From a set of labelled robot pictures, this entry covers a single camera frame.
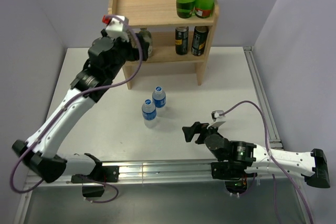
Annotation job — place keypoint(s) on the water bottle blue label front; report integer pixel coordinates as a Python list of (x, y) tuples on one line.
[(149, 113)]

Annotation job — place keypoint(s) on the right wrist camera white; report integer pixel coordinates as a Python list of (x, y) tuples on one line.
[(218, 118)]

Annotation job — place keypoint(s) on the clear glass bottle right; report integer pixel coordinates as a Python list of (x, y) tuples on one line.
[(147, 38)]

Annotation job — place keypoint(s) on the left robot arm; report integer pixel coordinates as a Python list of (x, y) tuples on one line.
[(40, 150)]

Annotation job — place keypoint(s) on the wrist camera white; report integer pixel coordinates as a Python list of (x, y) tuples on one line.
[(218, 118), (116, 26)]

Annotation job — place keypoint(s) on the wooden two-tier shelf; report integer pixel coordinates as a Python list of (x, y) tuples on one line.
[(162, 14)]

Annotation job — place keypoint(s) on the aluminium front rail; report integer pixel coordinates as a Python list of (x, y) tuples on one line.
[(138, 172)]

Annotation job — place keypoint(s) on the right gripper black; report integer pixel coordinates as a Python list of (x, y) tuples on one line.
[(197, 127)]

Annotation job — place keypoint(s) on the dark beverage can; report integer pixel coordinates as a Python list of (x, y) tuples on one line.
[(199, 40), (181, 40)]

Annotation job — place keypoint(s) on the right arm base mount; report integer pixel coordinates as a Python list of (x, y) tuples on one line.
[(237, 181)]

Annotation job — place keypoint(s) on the water bottle blue label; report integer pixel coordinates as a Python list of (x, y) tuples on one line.
[(159, 100), (149, 113)]

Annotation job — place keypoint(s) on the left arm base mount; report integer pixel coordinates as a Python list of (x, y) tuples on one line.
[(94, 185)]

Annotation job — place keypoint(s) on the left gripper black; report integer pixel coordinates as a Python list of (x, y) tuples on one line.
[(140, 53)]

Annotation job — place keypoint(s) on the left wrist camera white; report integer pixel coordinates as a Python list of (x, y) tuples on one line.
[(116, 26)]

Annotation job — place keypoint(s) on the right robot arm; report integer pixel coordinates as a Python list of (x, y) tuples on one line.
[(238, 159)]

